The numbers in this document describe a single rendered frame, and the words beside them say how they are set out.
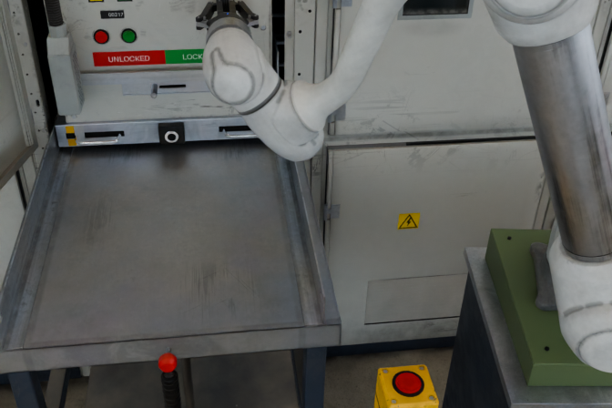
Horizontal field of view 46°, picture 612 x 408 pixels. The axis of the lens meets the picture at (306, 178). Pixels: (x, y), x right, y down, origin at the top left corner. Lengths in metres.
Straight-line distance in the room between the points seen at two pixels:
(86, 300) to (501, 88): 1.13
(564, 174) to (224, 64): 0.57
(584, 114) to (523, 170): 1.06
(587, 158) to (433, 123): 0.89
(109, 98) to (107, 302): 0.56
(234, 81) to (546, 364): 0.74
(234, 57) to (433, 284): 1.23
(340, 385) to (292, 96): 1.24
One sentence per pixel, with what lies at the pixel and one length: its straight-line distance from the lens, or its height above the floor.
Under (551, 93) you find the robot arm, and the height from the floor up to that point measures 1.36.
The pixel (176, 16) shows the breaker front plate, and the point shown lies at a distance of 1.68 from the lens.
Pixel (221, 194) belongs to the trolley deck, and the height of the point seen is 0.85.
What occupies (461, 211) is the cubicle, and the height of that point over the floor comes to 0.57.
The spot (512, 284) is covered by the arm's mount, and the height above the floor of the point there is 0.82.
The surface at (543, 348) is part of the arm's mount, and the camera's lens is 1.42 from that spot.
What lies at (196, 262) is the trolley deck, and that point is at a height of 0.85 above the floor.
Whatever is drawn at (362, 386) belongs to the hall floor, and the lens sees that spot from 2.35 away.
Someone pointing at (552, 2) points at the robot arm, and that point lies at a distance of 0.90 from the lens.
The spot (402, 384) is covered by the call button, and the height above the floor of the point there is 0.91.
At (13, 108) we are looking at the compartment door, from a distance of 1.85.
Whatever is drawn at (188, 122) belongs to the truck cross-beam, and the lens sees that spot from 1.78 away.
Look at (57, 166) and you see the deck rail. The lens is 1.80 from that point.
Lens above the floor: 1.80
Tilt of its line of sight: 34 degrees down
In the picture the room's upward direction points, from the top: 1 degrees clockwise
